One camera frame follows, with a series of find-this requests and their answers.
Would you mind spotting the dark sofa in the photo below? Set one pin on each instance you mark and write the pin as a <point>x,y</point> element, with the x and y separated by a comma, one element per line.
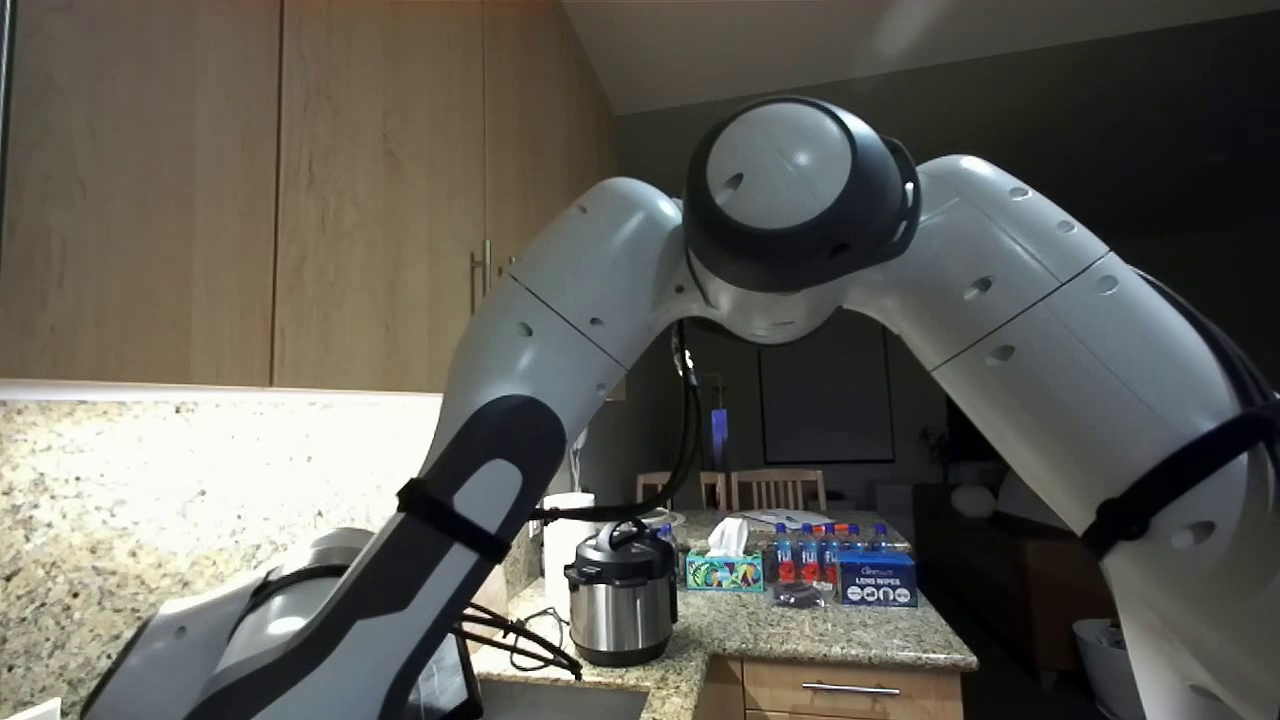
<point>1026,601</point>

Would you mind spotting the grey wall picture frame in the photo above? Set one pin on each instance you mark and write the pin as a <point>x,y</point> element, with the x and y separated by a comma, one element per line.
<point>824,401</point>

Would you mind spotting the white paper towel roll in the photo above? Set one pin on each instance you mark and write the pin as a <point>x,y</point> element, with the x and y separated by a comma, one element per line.
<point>565,542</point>

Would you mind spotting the blue glowing small device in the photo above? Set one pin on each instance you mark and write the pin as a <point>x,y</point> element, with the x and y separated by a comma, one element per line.
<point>721,426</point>

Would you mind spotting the teal tissue box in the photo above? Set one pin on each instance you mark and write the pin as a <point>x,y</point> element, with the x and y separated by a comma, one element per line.
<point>727,569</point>

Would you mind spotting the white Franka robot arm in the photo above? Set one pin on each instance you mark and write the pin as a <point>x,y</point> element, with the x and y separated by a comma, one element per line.
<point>803,307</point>

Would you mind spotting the round white pillow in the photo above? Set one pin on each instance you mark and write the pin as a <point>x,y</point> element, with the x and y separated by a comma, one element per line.
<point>973,502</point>

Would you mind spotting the wooden cabinet drawers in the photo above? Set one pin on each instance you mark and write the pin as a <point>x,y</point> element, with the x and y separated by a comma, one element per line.
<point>772,694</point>

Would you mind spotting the blue printed box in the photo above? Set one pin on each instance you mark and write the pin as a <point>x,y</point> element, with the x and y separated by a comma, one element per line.
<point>879,585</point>

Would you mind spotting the stainless steel sink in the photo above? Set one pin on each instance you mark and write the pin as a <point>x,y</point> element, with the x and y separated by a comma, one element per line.
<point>574,705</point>

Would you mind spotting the wooden upper wall cabinets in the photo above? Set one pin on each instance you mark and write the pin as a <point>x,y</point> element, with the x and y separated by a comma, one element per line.
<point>132,201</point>

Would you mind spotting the steel pressure cooker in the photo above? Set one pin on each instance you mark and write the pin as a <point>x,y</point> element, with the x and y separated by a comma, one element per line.
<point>620,612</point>

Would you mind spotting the white wall outlet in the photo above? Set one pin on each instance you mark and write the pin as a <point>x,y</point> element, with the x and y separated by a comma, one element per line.
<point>24,711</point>

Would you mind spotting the red drink bottles pack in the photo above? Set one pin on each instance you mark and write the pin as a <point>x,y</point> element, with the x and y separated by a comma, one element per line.
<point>803,562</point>

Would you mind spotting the wooden dining chair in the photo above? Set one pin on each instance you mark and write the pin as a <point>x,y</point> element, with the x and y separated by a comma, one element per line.
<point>783,491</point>
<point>654,491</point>
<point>713,491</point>

